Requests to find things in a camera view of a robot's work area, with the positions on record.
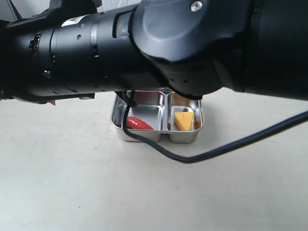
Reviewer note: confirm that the red sausage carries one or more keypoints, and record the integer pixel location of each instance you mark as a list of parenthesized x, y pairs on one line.
[(136, 123)]

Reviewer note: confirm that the yellow cheese wedge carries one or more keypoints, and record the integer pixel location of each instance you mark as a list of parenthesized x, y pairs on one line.
[(184, 120)]

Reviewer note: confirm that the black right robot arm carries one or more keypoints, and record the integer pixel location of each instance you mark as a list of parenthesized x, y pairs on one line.
[(193, 47)]

